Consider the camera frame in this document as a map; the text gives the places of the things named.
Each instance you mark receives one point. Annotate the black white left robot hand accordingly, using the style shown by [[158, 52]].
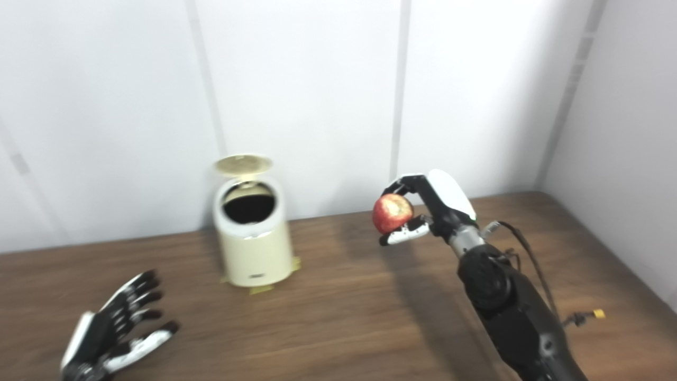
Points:
[[100, 338]]

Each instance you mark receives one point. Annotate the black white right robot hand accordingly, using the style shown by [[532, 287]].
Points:
[[444, 203]]

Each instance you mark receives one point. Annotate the red apple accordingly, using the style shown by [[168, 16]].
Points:
[[391, 212]]

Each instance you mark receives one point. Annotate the cream round bin lid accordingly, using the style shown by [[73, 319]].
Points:
[[243, 164]]

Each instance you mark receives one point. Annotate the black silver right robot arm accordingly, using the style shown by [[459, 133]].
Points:
[[508, 301]]

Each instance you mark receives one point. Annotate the cream-colored cylindrical bin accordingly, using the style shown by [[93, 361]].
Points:
[[256, 254]]

